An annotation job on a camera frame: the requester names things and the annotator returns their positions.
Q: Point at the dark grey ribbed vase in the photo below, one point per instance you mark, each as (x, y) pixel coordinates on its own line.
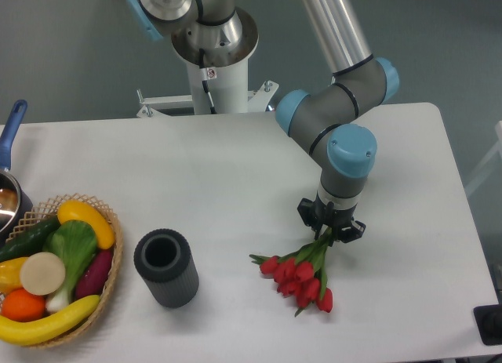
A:
(164, 260)

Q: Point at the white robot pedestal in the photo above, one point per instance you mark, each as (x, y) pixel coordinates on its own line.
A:
(217, 62)

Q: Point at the yellow squash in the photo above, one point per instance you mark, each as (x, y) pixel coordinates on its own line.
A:
(81, 211)

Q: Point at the yellow banana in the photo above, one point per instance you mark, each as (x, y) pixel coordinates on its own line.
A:
(43, 330)

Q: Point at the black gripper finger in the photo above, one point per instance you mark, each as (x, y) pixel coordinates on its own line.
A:
(348, 233)
(308, 211)

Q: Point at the black device at edge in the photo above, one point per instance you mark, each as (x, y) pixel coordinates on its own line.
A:
(488, 321)

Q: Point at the woven wicker basket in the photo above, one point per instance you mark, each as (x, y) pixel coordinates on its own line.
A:
(49, 208)

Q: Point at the green bok choy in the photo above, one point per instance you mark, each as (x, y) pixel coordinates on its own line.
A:
(74, 242)

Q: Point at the red tulip bouquet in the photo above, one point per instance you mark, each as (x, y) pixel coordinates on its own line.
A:
(301, 274)

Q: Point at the orange fruit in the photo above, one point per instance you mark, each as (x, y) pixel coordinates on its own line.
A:
(22, 306)

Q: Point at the blue handled saucepan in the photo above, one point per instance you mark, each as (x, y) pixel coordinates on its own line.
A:
(14, 202)

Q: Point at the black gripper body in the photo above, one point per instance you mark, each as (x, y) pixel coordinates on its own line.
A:
(330, 216)

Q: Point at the green cucumber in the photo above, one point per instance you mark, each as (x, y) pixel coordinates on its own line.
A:
(29, 241)

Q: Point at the purple sweet potato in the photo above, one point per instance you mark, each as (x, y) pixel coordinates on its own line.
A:
(93, 280)

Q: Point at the yellow bell pepper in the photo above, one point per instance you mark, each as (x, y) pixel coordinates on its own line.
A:
(10, 274)

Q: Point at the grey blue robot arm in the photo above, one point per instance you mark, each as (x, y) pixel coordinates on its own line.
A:
(323, 125)

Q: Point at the beige round disc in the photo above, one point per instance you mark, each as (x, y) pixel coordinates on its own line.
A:
(42, 273)

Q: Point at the white frame at right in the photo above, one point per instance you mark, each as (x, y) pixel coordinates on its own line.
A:
(486, 165)

